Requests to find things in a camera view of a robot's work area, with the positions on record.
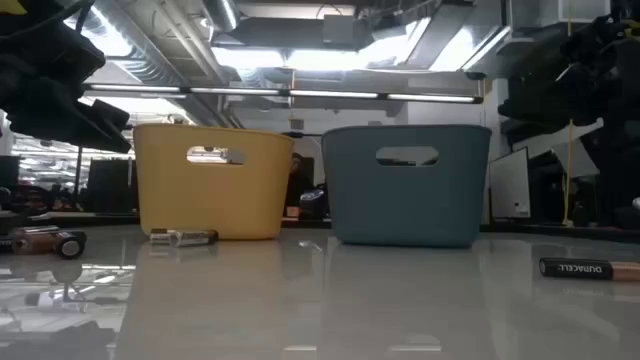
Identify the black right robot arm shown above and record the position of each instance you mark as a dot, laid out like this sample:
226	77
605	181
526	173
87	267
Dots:
627	90

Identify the black monitor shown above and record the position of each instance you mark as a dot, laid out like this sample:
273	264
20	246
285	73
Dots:
9	172
112	185

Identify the white board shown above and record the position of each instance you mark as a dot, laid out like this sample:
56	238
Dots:
510	185

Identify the yellow plastic bin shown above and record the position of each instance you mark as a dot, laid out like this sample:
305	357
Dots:
210	200

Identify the rectangular metal duct box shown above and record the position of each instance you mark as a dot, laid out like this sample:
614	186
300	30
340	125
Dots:
290	32

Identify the long ceiling light strip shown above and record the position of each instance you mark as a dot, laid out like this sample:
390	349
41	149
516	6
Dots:
330	94

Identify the small clear plastic scrap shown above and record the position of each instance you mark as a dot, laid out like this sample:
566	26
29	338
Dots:
310	245

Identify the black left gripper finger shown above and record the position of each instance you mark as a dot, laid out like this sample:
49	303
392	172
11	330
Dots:
100	137
60	107

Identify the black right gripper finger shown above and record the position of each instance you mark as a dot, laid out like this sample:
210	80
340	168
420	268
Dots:
545	116
570	82

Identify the black copper Duracell battery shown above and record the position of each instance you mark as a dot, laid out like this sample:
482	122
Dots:
585	269

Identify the silver Energizer battery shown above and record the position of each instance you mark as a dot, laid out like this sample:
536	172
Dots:
195	237

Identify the round silver ventilation duct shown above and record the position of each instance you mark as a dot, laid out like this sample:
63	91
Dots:
222	14

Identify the blue plastic bin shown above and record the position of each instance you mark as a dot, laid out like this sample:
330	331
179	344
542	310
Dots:
405	205

